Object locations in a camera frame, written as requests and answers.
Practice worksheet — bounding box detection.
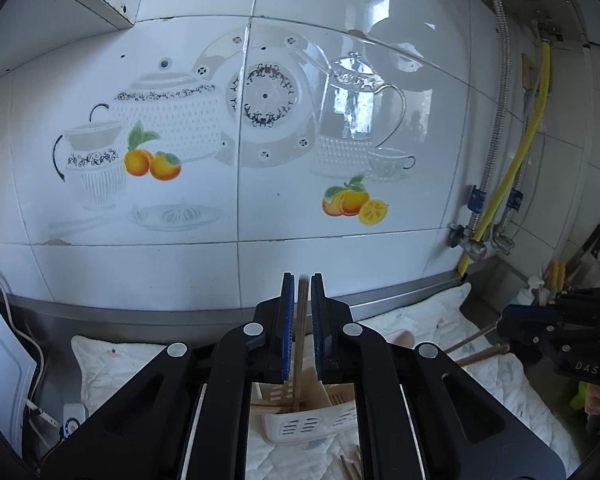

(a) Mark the brown wooden chopstick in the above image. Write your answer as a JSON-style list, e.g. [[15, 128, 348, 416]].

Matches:
[[350, 444, 363, 480], [292, 276, 310, 412], [339, 455, 358, 480]]

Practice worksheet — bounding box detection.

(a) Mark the person's hand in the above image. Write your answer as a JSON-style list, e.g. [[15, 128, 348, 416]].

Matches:
[[584, 384, 600, 432]]

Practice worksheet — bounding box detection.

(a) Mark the black utensil cup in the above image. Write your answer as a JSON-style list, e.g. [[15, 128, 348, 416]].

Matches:
[[527, 259, 567, 307]]

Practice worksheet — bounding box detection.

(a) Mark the black knife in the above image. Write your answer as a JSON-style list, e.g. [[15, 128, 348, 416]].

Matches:
[[566, 224, 600, 288]]

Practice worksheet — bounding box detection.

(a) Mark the green plastic rack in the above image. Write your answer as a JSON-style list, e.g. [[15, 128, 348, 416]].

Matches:
[[569, 382, 588, 411]]

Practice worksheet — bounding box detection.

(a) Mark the brown chopstick in holder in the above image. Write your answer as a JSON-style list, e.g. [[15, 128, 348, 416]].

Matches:
[[444, 321, 498, 354], [456, 344, 509, 367]]

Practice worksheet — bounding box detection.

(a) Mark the white quilted mat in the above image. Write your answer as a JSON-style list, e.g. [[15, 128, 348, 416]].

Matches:
[[71, 283, 581, 479]]

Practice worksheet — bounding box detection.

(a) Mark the white utensil holder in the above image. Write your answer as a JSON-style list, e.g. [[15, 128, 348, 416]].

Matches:
[[251, 366, 356, 445]]

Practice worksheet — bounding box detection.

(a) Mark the white round-dial device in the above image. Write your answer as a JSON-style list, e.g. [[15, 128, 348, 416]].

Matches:
[[61, 403, 87, 439]]

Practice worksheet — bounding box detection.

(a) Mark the metal gas valve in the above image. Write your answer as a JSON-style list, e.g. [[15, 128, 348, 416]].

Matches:
[[446, 223, 515, 262]]

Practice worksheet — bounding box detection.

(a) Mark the yellow gas hose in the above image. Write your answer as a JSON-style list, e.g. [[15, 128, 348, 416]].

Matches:
[[456, 41, 553, 276]]

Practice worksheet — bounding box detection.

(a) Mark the corrugated metal hose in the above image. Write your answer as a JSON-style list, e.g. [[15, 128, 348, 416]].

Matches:
[[467, 0, 513, 241]]

